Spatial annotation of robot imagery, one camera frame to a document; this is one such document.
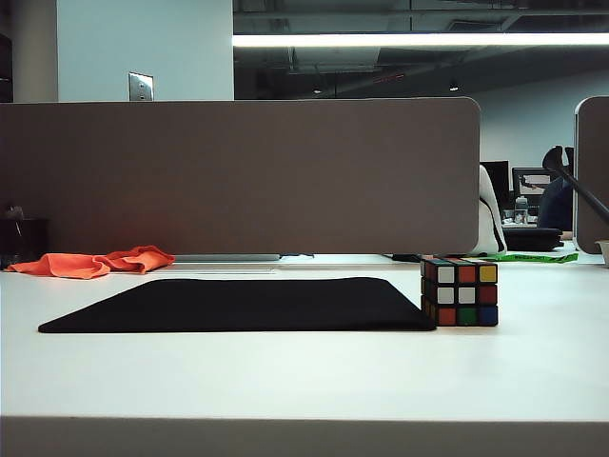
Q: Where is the long ceiling light strip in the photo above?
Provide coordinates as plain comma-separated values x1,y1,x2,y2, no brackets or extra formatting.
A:
232,31,609,48

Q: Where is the lit computer monitor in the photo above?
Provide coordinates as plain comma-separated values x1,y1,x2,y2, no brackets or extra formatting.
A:
511,167,553,197

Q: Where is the brown divider with white rim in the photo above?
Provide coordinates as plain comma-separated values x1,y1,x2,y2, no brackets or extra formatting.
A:
574,94,609,255

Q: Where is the black flat case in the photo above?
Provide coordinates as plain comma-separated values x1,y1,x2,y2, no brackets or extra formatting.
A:
501,227,565,252

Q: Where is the wide brown desk divider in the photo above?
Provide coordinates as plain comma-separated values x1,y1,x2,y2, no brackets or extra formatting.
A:
0,96,481,256

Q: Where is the multicoloured Rubik's cube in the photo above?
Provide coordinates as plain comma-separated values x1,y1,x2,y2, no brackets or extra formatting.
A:
420,256,500,328

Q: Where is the dark box container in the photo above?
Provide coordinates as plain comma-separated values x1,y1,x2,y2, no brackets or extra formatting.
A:
0,204,50,270

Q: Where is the black slanted pole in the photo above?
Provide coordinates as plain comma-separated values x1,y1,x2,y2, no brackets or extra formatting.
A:
542,146,609,218

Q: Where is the orange cloth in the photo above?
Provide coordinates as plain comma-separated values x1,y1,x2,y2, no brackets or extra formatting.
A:
5,245,176,280

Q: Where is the metal wall switch plate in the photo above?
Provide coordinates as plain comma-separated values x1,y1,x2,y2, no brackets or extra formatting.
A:
128,70,154,102

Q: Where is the black mouse pad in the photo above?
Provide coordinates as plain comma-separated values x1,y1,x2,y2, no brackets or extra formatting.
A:
37,277,438,333

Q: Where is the person in blue shirt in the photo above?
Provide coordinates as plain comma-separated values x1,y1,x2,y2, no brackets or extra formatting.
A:
537,179,576,240

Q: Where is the dark computer monitor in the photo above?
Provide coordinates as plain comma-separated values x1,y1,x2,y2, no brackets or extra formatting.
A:
480,160,510,207

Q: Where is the green tape strip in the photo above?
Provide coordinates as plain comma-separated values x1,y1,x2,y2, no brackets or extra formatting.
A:
463,251,580,264

